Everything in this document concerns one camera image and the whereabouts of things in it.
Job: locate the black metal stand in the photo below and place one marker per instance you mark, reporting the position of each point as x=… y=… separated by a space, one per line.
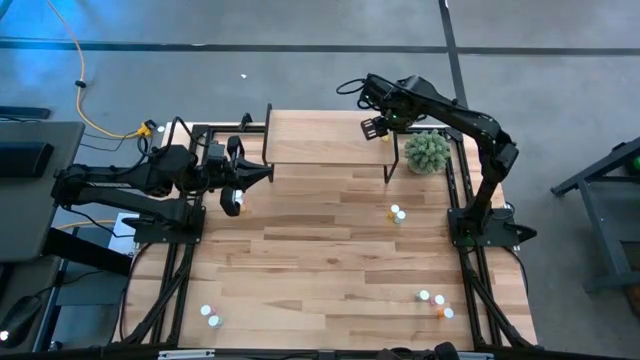
x=600 y=232

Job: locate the pink medicine bottle white cap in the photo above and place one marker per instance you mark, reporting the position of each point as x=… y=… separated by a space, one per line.
x=439 y=299
x=205 y=310

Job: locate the grey desk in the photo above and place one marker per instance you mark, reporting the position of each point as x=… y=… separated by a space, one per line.
x=45 y=210

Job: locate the wooden shelf black metal frame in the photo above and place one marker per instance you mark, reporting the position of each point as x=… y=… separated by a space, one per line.
x=320 y=135

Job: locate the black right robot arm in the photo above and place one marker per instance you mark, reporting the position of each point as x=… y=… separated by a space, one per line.
x=492 y=145

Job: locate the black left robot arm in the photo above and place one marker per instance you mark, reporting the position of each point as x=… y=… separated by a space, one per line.
x=115 y=182

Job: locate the black flat bar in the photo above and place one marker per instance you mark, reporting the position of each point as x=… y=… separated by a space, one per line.
x=25 y=112

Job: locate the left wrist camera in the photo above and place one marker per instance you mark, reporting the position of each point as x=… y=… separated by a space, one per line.
x=216 y=151

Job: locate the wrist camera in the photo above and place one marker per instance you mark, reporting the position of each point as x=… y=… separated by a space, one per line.
x=216 y=151
x=374 y=94

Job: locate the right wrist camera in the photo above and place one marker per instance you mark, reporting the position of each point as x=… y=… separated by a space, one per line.
x=374 y=94

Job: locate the artificial green potted plant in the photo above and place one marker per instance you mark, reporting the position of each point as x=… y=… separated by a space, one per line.
x=427 y=151

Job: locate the yellow medicine bottle white cap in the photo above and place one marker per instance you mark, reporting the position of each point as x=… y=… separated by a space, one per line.
x=385 y=136
x=395 y=208

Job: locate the green medicine bottle white cap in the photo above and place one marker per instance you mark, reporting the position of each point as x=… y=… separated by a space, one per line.
x=214 y=320
x=400 y=216
x=424 y=295

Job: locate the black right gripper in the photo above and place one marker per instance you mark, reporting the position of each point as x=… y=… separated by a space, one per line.
x=385 y=102

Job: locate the silver metal bracket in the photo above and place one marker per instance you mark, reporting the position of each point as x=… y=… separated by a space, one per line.
x=186 y=354
x=472 y=356

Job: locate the black clamp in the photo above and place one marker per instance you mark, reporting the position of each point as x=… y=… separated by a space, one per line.
x=245 y=120

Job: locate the black computer mouse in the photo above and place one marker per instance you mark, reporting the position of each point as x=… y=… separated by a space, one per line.
x=22 y=317

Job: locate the black metal table frame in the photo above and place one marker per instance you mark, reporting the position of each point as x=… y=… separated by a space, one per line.
x=250 y=129

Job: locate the black desk leg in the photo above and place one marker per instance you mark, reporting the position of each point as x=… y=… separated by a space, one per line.
x=85 y=250

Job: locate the black rectangular device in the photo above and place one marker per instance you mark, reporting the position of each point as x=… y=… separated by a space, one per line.
x=25 y=160

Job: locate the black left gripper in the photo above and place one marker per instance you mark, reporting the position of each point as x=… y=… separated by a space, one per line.
x=232 y=202

